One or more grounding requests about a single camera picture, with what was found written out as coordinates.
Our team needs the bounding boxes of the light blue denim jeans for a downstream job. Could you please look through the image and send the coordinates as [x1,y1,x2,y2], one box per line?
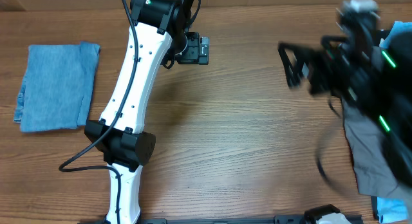
[14,42,100,133]

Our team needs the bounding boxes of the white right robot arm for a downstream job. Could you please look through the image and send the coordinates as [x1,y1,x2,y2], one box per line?
[278,31,411,208]

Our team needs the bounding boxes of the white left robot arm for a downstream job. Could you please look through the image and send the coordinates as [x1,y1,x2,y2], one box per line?
[84,0,209,223]

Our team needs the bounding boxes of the light blue folded garment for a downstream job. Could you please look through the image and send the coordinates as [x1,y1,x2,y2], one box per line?
[377,21,411,223]

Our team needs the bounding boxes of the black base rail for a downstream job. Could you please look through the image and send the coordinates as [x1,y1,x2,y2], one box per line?
[137,215,305,224]

